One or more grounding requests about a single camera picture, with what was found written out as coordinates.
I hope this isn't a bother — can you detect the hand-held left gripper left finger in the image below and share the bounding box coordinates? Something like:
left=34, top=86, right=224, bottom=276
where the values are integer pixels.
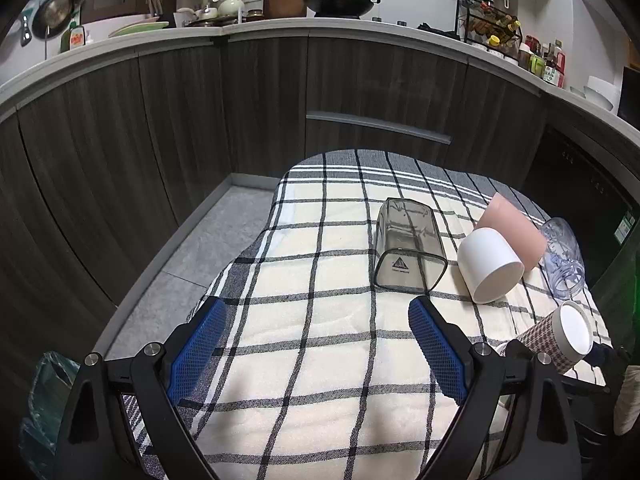
left=59, top=296, right=230, bottom=480

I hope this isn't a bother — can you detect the grey drawer handle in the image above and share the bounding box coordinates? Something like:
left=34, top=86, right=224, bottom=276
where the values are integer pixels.
left=306, top=110, right=453, bottom=145

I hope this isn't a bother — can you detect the green plate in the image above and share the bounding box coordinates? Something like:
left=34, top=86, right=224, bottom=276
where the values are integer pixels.
left=107, top=20, right=171, bottom=38

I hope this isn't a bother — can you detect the hanging metal frying pan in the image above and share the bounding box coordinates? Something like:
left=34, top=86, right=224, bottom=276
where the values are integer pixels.
left=31, top=0, right=76, bottom=31

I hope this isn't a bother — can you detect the beige cloth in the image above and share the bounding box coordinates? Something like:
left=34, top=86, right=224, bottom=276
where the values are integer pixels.
left=612, top=365, right=640, bottom=436

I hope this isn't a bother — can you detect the clear plastic cup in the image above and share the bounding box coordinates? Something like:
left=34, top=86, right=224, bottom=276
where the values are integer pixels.
left=539, top=217, right=586, bottom=297

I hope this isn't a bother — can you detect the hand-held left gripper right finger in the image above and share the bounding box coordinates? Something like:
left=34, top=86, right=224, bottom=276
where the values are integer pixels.
left=407, top=296, right=583, bottom=480

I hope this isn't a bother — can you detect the green trash bag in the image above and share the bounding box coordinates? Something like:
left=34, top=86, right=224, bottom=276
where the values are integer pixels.
left=20, top=351, right=81, bottom=471

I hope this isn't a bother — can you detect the pink cup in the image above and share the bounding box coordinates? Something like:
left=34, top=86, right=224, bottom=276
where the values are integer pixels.
left=474, top=191, right=549, bottom=272

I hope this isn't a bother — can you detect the stack of white bowls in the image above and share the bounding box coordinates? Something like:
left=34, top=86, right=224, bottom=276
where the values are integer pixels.
left=582, top=76, right=615, bottom=111

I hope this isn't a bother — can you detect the dark wood kitchen cabinet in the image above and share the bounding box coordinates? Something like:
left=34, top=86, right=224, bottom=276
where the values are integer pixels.
left=0, top=17, right=640, bottom=311

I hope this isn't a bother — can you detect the clear grey square cup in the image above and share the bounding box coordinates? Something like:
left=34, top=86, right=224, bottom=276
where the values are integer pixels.
left=374, top=198, right=448, bottom=293

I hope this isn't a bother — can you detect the black built-in appliance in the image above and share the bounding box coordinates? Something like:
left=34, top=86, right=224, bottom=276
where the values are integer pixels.
left=520, top=125, right=640, bottom=291

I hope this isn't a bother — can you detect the houndstooth paper cup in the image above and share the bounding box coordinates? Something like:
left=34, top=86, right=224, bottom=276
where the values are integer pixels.
left=515, top=301, right=595, bottom=373

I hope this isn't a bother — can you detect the black wire spice rack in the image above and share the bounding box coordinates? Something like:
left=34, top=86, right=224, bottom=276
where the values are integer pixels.
left=455, top=0, right=523, bottom=53

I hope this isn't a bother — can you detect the checkered tablecloth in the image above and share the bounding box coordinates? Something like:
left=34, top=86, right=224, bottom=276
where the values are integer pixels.
left=122, top=149, right=613, bottom=480

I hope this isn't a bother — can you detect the white cup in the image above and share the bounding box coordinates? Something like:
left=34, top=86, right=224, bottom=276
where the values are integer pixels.
left=457, top=227, right=525, bottom=304

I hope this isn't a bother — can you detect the green dish soap bottle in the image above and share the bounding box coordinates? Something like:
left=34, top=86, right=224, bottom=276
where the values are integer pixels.
left=60, top=20, right=86, bottom=53

